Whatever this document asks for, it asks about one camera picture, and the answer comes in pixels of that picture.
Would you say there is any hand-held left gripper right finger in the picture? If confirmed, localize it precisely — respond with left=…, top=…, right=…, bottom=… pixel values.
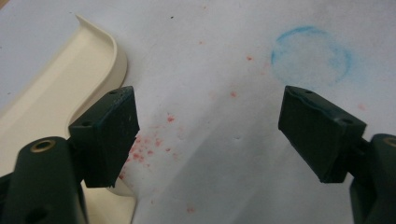
left=277, top=85, right=368, bottom=184

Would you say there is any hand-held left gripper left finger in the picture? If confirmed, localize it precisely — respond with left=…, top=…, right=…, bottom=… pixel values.
left=68, top=86, right=140, bottom=189

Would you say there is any cream plastic tray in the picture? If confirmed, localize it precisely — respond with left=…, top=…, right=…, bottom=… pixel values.
left=0, top=13, right=138, bottom=224

